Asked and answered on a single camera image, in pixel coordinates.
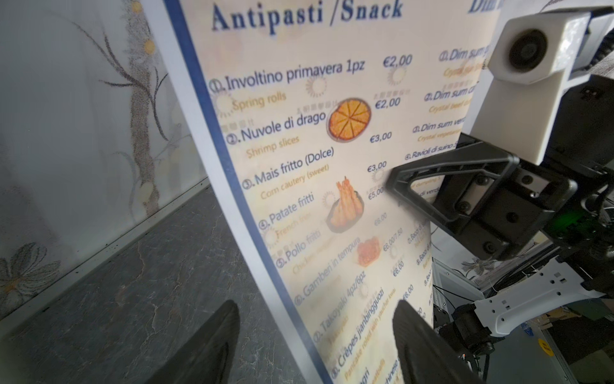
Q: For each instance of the laminated dim sum menu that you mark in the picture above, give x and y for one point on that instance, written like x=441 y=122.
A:
x=299 y=111

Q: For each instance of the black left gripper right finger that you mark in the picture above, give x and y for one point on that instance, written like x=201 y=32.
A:
x=424 y=357

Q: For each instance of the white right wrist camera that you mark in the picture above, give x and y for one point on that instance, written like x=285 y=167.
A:
x=536 y=59

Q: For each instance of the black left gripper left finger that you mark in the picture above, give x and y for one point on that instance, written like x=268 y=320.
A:
x=208 y=356

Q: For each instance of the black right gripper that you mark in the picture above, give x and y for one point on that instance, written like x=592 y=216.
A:
x=568 y=196

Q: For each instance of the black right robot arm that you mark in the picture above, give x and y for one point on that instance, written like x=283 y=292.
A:
x=567 y=276

